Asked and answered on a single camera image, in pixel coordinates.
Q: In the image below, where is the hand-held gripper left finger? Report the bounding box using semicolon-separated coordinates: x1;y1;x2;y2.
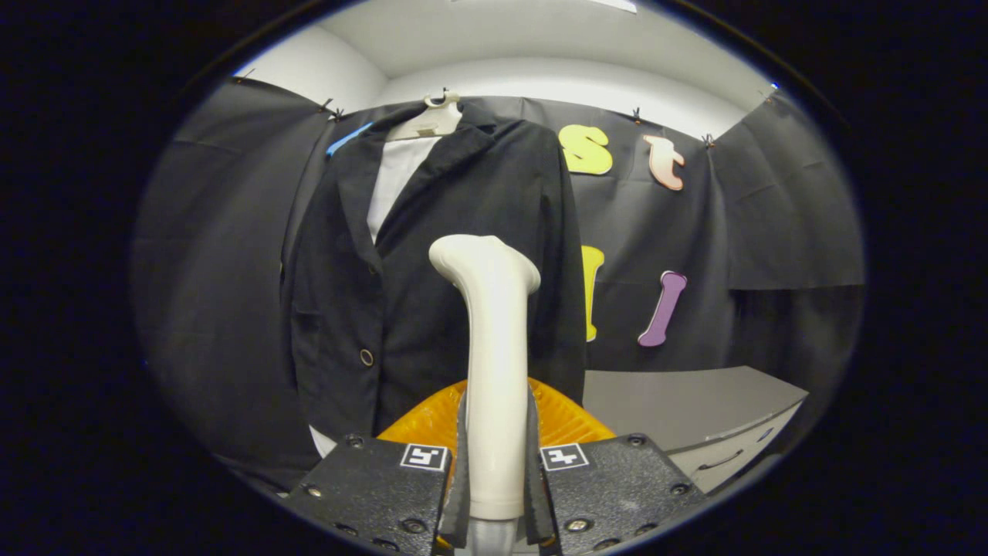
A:
282;378;470;553

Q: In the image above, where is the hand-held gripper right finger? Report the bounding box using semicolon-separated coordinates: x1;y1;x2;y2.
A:
526;377;707;555

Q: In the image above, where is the white garment steamer wand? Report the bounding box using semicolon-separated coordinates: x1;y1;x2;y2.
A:
428;234;542;556

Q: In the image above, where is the black suit jacket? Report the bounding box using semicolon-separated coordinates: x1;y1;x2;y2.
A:
279;100;587;441

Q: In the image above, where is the white shirt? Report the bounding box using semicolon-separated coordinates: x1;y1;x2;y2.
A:
309;135;445;456

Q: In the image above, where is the grey cabinet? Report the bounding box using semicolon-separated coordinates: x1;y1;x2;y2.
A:
583;365;810;495

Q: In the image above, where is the black backdrop cloth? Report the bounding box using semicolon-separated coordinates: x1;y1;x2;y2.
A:
131;77;865;491

